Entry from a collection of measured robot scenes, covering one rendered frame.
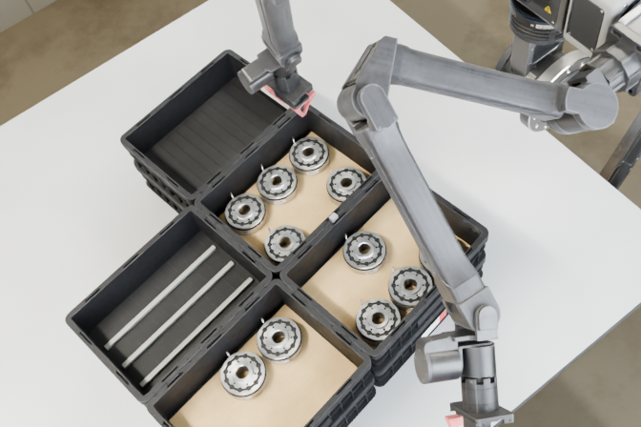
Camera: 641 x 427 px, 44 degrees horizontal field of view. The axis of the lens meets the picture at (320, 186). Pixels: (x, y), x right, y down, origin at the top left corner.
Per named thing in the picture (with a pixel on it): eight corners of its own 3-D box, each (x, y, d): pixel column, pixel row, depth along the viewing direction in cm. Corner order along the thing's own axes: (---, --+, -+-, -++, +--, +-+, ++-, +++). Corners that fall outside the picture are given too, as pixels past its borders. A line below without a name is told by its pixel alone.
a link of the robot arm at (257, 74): (302, 54, 163) (279, 23, 164) (258, 84, 160) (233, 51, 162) (299, 76, 174) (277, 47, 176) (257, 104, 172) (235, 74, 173)
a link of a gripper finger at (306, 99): (300, 129, 184) (294, 105, 176) (279, 113, 187) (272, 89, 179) (320, 111, 186) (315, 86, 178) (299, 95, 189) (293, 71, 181)
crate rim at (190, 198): (229, 52, 219) (227, 47, 217) (305, 106, 206) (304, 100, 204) (119, 144, 207) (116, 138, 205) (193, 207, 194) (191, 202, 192)
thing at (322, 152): (308, 132, 208) (308, 130, 207) (336, 152, 203) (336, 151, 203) (281, 155, 205) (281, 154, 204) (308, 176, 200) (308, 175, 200)
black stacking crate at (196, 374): (284, 297, 188) (276, 277, 179) (377, 377, 175) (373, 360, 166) (160, 421, 176) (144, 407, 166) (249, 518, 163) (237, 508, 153)
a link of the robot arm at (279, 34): (297, -27, 125) (258, -77, 126) (268, -7, 124) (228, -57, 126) (308, 61, 167) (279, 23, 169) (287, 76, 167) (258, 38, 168)
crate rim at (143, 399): (193, 207, 194) (191, 202, 192) (278, 279, 180) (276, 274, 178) (65, 322, 181) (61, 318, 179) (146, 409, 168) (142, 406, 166)
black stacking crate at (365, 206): (394, 188, 201) (392, 163, 191) (487, 255, 188) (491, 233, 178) (285, 296, 188) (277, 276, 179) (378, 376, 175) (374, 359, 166)
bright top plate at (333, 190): (345, 160, 201) (345, 159, 201) (375, 182, 197) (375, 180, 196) (319, 186, 198) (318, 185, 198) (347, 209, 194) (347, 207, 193)
